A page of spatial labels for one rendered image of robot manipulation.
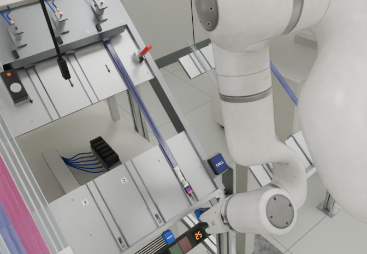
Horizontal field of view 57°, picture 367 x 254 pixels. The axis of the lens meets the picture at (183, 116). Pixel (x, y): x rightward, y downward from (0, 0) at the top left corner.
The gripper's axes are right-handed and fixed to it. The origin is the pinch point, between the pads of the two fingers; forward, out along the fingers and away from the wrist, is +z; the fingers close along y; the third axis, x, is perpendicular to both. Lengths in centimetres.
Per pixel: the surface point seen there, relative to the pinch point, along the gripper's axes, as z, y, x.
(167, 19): 163, 122, 121
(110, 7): -2, 4, 62
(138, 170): 4.3, -9.4, 19.0
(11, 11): -2, -20, 69
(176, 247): 5.2, -10.0, -3.6
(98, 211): 4.3, -23.4, 15.1
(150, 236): 2.1, -15.4, 3.2
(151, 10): 154, 107, 130
